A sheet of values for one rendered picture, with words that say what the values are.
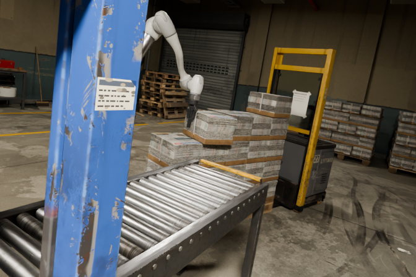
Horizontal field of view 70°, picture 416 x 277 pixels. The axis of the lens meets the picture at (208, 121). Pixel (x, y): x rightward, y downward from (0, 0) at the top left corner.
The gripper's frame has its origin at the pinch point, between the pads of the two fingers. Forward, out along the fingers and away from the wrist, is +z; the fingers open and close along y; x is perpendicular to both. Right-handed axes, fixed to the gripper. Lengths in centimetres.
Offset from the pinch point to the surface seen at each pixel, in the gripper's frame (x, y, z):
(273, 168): -112, -17, 35
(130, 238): 104, -114, 24
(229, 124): -21.1, -27.0, -7.0
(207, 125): 0.2, -23.2, -3.7
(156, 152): 22.9, 5.7, 27.9
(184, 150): 13.5, -18.8, 18.8
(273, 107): -91, -14, -28
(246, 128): -54, -17, -4
